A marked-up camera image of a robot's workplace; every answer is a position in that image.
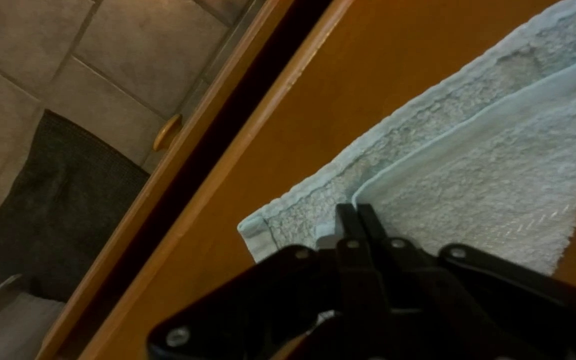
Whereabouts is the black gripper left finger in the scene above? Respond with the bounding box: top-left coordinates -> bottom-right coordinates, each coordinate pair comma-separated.
147,202 -> 376,360

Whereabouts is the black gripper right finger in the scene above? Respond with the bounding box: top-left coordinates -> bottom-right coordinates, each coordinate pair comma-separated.
356,202 -> 576,360

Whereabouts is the light blue terry towel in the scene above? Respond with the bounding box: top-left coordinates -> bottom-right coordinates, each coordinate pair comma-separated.
236,0 -> 576,278

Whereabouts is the round wooden drawer knob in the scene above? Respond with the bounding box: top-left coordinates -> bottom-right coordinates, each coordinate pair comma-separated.
153,112 -> 184,152

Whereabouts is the dark grey floor mat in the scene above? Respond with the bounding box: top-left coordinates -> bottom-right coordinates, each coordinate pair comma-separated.
0,107 -> 153,304

